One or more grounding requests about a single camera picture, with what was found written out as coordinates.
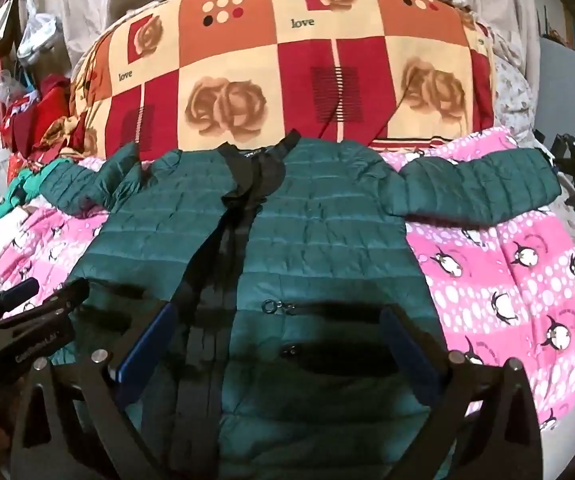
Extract red cloth pile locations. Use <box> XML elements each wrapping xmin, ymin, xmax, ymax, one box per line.
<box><xmin>0</xmin><ymin>72</ymin><xmax>99</xmax><ymax>157</ymax></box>

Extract grey cabinet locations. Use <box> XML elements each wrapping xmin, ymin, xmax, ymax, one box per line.
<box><xmin>537</xmin><ymin>35</ymin><xmax>575</xmax><ymax>147</ymax></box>

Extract red rose patterned quilt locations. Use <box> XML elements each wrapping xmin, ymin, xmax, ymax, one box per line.
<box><xmin>70</xmin><ymin>0</ymin><xmax>498</xmax><ymax>161</ymax></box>

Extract dark green puffer jacket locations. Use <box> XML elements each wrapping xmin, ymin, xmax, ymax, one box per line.
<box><xmin>40</xmin><ymin>129</ymin><xmax>563</xmax><ymax>480</ymax></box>

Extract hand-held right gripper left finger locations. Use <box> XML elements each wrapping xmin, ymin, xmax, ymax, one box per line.
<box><xmin>10</xmin><ymin>304</ymin><xmax>178</xmax><ymax>480</ymax></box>

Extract teal cloth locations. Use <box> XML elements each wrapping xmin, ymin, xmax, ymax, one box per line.
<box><xmin>0</xmin><ymin>161</ymin><xmax>64</xmax><ymax>232</ymax></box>

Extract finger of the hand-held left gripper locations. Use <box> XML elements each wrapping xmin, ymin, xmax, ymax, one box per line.
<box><xmin>0</xmin><ymin>276</ymin><xmax>42</xmax><ymax>318</ymax></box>
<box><xmin>0</xmin><ymin>279</ymin><xmax>91</xmax><ymax>334</ymax></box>

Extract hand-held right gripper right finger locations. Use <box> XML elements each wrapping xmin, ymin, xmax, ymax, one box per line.
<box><xmin>380</xmin><ymin>305</ymin><xmax>543</xmax><ymax>480</ymax></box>

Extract pink penguin print blanket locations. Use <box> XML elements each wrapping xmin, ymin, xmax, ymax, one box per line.
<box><xmin>0</xmin><ymin>127</ymin><xmax>575</xmax><ymax>433</ymax></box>

